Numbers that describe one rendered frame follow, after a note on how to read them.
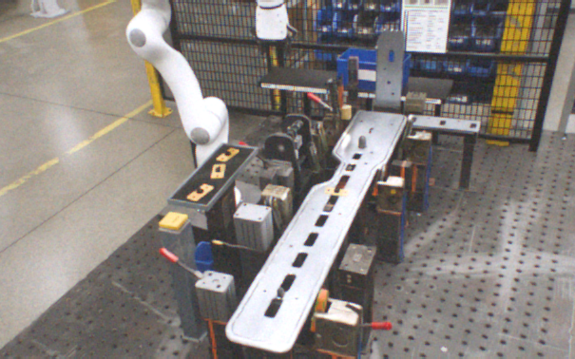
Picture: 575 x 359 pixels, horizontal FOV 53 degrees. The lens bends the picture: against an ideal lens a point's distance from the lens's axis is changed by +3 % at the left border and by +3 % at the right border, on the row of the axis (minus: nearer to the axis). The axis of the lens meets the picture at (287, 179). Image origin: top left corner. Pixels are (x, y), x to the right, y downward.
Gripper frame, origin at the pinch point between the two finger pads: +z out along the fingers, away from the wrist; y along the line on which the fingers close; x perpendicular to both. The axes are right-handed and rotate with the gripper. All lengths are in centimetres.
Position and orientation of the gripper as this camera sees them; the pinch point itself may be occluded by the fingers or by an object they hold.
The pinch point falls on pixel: (275, 51)
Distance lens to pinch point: 194.1
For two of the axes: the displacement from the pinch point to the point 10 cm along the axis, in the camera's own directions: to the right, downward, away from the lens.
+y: 9.2, 1.4, -3.6
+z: 0.8, 8.4, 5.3
